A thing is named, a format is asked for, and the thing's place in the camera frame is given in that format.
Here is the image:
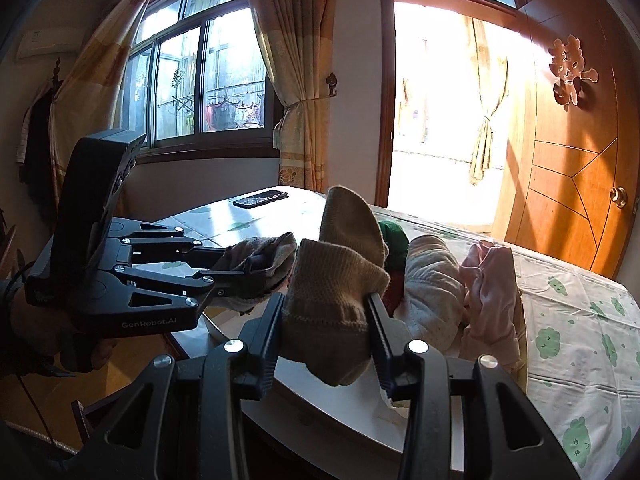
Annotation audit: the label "red cloth garment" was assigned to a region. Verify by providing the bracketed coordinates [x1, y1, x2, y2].
[382, 270, 405, 318]

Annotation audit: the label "green underwear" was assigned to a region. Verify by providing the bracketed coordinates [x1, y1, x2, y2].
[378, 220, 409, 276]

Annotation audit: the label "wall air conditioner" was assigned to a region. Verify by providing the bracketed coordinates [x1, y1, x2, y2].
[16, 27, 85, 60]

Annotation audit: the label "beige curtain in doorway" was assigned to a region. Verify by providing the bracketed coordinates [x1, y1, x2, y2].
[465, 18, 509, 185]

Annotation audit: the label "orange wooden door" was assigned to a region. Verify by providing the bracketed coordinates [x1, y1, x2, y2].
[492, 0, 639, 278]

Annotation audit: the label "tan knitted sock garment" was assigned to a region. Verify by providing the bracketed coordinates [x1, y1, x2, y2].
[281, 185, 390, 387]

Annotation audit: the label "person's left hand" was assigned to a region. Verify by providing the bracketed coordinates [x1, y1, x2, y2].
[4, 287, 117, 376]

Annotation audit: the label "black remote on table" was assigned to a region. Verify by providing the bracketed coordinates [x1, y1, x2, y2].
[232, 188, 288, 209]

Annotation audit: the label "wooden double-happiness door ornament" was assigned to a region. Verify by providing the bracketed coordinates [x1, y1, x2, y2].
[548, 35, 599, 107]

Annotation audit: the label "dark framed window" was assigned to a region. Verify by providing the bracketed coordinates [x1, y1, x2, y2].
[116, 0, 282, 162]

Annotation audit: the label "grey dotted underwear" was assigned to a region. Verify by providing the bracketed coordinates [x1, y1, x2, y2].
[393, 235, 465, 352]

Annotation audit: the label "brass door knob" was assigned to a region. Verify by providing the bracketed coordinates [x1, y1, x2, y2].
[610, 186, 628, 209]

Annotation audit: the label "pink underwear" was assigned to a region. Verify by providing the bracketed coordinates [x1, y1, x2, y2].
[460, 240, 521, 368]

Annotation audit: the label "small grey underwear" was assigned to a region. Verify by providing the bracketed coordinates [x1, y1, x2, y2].
[207, 232, 297, 314]

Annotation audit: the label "white tablecloth green clouds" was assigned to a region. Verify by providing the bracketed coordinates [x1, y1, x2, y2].
[164, 188, 639, 479]

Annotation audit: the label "beige tied curtain centre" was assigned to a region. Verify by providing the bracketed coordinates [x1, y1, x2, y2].
[248, 0, 336, 192]

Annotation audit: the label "curtain tieback wall hook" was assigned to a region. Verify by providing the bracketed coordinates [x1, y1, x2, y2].
[326, 73, 338, 98]

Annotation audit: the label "beige curtain at left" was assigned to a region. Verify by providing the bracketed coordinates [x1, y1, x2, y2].
[49, 0, 150, 200]

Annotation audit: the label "shallow white cardboard tray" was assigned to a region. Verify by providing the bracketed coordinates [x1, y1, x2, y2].
[202, 303, 467, 474]

